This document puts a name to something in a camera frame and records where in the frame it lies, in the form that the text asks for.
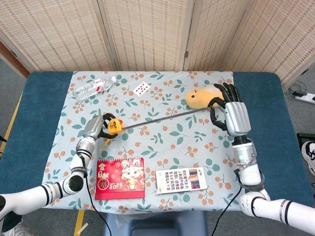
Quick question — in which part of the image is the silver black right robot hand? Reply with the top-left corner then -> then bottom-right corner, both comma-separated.
209,83 -> 252,137

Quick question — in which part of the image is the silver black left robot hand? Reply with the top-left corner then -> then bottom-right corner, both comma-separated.
82,113 -> 119,140

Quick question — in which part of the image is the yellow tape measure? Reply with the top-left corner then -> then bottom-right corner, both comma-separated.
99,106 -> 213,152

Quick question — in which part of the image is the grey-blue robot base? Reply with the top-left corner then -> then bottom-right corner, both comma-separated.
102,211 -> 210,236

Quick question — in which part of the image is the clear plastic water bottle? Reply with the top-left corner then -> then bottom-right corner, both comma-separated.
73,75 -> 118,101

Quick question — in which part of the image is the yellow plush animal toy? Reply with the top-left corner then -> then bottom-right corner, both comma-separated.
185,83 -> 232,110

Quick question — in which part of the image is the teal blue table cover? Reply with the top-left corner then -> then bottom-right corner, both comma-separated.
0,71 -> 315,223

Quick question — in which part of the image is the red 2026 desk calendar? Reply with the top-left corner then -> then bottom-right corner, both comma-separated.
94,157 -> 146,201

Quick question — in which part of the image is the red-pip playing card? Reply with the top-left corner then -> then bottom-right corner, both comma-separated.
132,82 -> 152,97

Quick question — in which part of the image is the floral leaf-print tablecloth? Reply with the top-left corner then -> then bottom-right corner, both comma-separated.
40,70 -> 244,214

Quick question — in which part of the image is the black box on floor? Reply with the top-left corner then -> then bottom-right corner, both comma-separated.
296,132 -> 315,148

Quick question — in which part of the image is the white power strip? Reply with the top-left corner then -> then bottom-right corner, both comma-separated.
294,92 -> 315,103

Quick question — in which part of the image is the black and white sneaker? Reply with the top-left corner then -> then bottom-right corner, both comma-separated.
302,141 -> 315,177

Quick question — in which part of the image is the postcard box with photo grid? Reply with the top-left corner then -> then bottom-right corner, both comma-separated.
155,167 -> 208,195

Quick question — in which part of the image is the brown wooden door panel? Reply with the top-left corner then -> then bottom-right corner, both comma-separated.
0,40 -> 31,79

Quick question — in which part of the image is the woven bamboo folding screen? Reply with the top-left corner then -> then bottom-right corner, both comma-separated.
0,0 -> 315,84

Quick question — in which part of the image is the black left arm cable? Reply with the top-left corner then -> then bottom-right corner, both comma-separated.
80,153 -> 110,236

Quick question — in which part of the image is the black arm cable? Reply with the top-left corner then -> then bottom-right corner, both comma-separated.
80,153 -> 110,236
211,168 -> 246,236

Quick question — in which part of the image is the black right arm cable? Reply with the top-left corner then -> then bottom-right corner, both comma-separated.
211,168 -> 246,236

